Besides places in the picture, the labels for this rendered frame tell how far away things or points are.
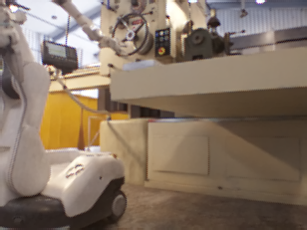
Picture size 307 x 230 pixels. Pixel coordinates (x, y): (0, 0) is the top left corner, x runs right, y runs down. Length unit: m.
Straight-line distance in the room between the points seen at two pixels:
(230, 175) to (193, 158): 0.32
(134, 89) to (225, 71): 0.32
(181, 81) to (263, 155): 1.22
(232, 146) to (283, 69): 1.25
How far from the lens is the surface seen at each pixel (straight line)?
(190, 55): 1.93
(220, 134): 1.93
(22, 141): 1.10
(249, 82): 0.72
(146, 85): 0.84
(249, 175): 1.91
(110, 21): 2.65
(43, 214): 1.08
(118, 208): 1.36
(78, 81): 3.17
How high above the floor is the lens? 0.48
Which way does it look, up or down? 4 degrees up
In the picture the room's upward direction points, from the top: straight up
